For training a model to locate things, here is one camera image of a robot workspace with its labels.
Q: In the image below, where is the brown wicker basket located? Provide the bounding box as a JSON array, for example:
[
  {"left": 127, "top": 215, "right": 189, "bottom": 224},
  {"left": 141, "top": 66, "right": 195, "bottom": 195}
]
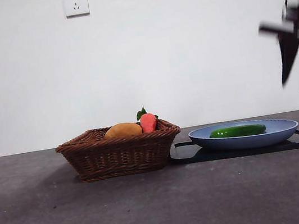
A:
[{"left": 52, "top": 115, "right": 187, "bottom": 187}]

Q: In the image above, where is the blue round plate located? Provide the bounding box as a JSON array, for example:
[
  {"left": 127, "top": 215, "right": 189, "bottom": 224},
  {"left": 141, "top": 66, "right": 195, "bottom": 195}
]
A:
[{"left": 187, "top": 112, "right": 299, "bottom": 159}]

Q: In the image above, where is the orange carrot with green leaves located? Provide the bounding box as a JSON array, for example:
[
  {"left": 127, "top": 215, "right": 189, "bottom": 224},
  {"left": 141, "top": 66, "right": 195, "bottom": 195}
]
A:
[{"left": 135, "top": 104, "right": 161, "bottom": 134}]

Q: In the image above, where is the white wall power socket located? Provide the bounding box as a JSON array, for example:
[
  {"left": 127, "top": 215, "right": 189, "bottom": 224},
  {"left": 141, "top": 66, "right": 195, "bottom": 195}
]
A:
[{"left": 63, "top": 0, "right": 91, "bottom": 19}]

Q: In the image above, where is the black flat tray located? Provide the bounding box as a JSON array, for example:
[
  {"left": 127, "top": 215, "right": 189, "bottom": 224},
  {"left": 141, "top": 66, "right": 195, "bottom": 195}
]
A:
[{"left": 167, "top": 123, "right": 299, "bottom": 169}]

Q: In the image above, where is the yellow-brown potato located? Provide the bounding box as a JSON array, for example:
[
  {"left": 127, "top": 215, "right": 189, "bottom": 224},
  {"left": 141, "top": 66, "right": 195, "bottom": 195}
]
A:
[{"left": 103, "top": 120, "right": 144, "bottom": 140}]

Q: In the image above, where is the green pepper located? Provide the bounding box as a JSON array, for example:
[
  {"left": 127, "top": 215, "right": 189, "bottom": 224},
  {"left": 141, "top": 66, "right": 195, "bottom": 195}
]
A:
[{"left": 208, "top": 121, "right": 267, "bottom": 142}]

